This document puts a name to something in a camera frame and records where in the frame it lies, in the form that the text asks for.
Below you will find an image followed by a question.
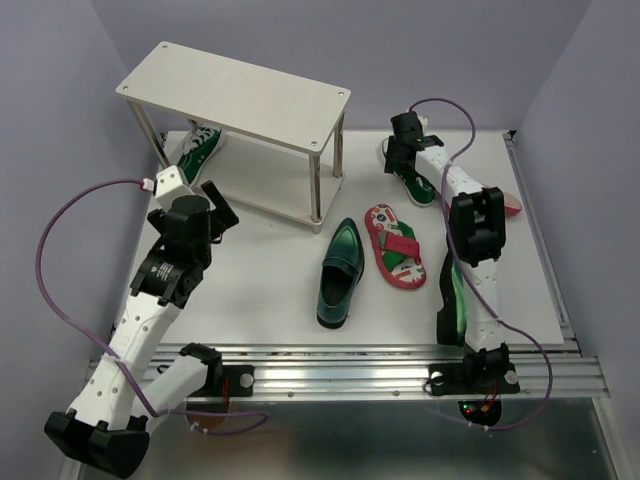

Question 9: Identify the green canvas sneaker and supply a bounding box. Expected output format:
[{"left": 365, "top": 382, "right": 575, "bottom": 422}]
[
  {"left": 177, "top": 120, "right": 227, "bottom": 187},
  {"left": 390, "top": 146, "right": 436, "bottom": 208}
]

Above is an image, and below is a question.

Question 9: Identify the green leather loafer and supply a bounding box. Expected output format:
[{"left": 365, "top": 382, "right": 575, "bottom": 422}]
[
  {"left": 316, "top": 217, "right": 365, "bottom": 329},
  {"left": 436, "top": 252, "right": 467, "bottom": 347}
]

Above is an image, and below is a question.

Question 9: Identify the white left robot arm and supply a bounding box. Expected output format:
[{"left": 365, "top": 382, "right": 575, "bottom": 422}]
[{"left": 44, "top": 181, "right": 239, "bottom": 479}]

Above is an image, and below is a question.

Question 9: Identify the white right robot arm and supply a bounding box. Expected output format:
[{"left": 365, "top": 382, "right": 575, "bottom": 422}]
[{"left": 384, "top": 112, "right": 519, "bottom": 396}]

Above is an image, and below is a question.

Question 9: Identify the white two-tier shoe shelf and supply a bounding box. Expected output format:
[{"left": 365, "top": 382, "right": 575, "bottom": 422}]
[{"left": 116, "top": 41, "right": 351, "bottom": 233}]

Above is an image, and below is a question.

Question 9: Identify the colourful pink slide sandal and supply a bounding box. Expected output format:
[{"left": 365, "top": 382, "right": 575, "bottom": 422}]
[{"left": 364, "top": 204, "right": 427, "bottom": 290}]

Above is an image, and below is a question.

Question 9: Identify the pink sandal upside down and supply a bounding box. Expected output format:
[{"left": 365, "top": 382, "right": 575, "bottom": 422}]
[{"left": 445, "top": 176, "right": 523, "bottom": 218}]

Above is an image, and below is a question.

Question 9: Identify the green leather loafer on side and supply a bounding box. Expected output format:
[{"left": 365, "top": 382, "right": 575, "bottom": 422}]
[{"left": 436, "top": 252, "right": 467, "bottom": 347}]

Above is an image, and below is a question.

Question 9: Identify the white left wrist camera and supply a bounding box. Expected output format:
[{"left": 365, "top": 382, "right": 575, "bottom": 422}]
[{"left": 153, "top": 165, "right": 194, "bottom": 211}]

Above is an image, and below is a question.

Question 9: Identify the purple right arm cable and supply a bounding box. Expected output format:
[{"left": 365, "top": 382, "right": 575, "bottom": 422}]
[{"left": 408, "top": 97, "right": 554, "bottom": 432}]

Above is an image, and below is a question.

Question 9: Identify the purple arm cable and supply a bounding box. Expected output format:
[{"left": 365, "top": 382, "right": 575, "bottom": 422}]
[
  {"left": 408, "top": 97, "right": 554, "bottom": 432},
  {"left": 37, "top": 178, "right": 270, "bottom": 437}
]

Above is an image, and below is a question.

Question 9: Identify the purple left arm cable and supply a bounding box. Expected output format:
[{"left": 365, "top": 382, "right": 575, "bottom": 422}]
[{"left": 37, "top": 178, "right": 270, "bottom": 437}]

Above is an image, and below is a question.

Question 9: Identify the aluminium mounting rail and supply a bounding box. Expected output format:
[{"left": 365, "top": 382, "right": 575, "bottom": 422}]
[{"left": 87, "top": 343, "right": 609, "bottom": 401}]

